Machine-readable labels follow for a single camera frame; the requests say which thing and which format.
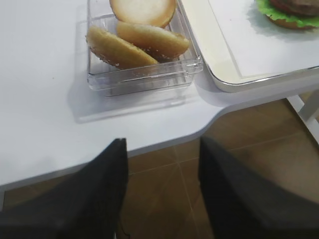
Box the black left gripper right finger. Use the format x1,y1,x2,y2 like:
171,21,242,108
198,136,319,239

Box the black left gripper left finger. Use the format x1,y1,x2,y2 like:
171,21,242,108
0,138,128,239

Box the bottom bun under lettuce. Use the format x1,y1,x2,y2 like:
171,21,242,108
266,16,316,30

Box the green lettuce under patty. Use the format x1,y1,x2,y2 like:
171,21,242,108
256,0,319,28

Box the white table leg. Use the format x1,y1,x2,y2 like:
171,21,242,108
287,90,319,144

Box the clear bun container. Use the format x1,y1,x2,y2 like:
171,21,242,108
87,0,203,97

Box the white rectangular serving tray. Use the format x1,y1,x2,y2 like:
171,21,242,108
182,0,319,93

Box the white paper sheet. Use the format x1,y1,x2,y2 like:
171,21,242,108
209,0,319,76

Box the left small bun half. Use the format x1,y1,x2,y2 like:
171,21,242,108
86,25,158,69

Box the small bun half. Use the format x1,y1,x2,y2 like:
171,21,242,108
116,21,190,61
86,25,158,69

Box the right small bun half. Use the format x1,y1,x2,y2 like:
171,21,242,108
116,21,190,61

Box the brown patty on tray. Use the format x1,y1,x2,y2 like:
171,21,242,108
269,0,319,17

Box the large round bun half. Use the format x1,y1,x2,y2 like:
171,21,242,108
109,0,176,28

